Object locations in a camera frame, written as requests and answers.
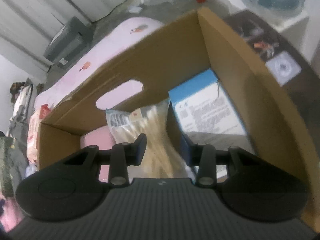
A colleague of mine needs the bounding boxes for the pink plush item in box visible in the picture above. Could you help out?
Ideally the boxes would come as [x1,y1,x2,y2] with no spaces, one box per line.
[80,125,116,183]

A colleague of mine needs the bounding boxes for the clear plastic snack bag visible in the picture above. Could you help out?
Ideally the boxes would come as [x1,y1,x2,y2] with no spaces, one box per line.
[106,99,193,179]

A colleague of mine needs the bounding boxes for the blue white paper box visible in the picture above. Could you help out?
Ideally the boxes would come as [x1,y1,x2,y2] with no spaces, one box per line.
[169,69,254,153]

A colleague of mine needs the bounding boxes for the brown cardboard box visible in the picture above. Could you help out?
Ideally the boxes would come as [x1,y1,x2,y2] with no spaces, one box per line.
[37,8,319,230]

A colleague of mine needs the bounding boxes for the pink wet wipes pack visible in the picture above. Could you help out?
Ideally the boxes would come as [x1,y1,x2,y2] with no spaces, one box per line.
[27,104,51,164]

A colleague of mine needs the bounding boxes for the pink bed sheet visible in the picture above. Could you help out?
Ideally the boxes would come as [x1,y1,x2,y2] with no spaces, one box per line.
[26,15,166,165]

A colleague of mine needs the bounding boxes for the white square device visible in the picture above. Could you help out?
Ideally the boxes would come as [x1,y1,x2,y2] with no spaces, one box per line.
[266,51,302,86]

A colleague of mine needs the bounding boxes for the dark grey storage bin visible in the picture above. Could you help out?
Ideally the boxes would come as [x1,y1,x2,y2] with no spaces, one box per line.
[43,17,93,68]

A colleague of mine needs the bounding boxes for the dark brown side table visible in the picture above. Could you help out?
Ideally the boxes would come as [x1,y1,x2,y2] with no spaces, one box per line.
[224,10,319,143]

